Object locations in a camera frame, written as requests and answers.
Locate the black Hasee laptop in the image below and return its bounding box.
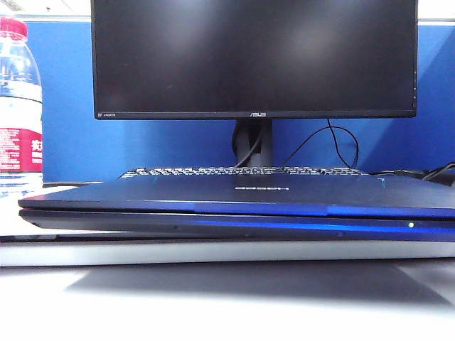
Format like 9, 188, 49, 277
17, 173, 455, 243

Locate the black desktop keyboard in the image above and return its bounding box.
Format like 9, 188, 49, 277
119, 165, 373, 179

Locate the black ASUS monitor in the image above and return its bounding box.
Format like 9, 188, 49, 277
90, 0, 419, 168

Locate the water bottle red label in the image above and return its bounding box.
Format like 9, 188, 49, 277
0, 16, 44, 200

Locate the thin black monitor cable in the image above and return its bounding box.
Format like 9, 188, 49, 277
280, 119, 360, 169

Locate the black laptop power cable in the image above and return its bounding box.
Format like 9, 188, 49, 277
371, 161, 455, 186

